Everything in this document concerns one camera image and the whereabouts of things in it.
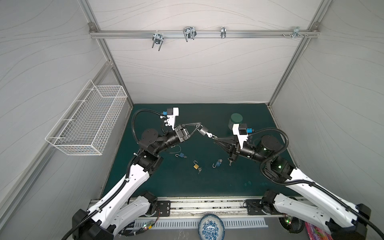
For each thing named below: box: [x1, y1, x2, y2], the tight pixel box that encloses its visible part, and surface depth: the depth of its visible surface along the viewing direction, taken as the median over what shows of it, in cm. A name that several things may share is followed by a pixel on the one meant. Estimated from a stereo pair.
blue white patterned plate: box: [197, 213, 225, 240], surface depth 69 cm
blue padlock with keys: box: [212, 159, 223, 168], surface depth 90 cm
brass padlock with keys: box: [193, 160, 202, 174], surface depth 88 cm
